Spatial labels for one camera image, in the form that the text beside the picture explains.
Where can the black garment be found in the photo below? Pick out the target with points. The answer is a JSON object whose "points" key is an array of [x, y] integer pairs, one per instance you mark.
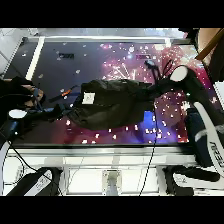
{"points": [[113, 105]]}

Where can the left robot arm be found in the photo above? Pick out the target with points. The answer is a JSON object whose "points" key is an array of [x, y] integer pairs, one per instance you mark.
{"points": [[31, 115]]}

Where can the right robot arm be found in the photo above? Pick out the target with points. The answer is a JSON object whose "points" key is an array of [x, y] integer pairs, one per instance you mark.
{"points": [[196, 87]]}

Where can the brown clothes hanger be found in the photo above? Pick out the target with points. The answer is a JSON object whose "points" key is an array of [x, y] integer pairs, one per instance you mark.
{"points": [[210, 45]]}

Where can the silver frame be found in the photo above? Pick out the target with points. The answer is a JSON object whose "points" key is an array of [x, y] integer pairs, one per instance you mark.
{"points": [[100, 156]]}

